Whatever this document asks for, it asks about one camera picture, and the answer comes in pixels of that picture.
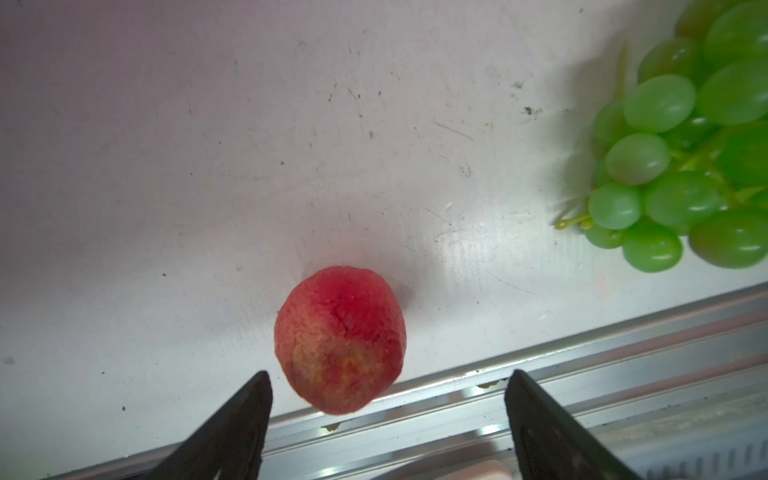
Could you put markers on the green grape bunch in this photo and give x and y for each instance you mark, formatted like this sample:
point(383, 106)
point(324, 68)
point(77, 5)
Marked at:
point(682, 156)

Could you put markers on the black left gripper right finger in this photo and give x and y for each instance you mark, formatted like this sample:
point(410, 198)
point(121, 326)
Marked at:
point(549, 443)

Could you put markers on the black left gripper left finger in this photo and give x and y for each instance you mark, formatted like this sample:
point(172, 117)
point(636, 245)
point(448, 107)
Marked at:
point(229, 444)

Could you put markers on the red peach fruit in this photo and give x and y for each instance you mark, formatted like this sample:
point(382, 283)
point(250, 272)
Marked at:
point(340, 338)

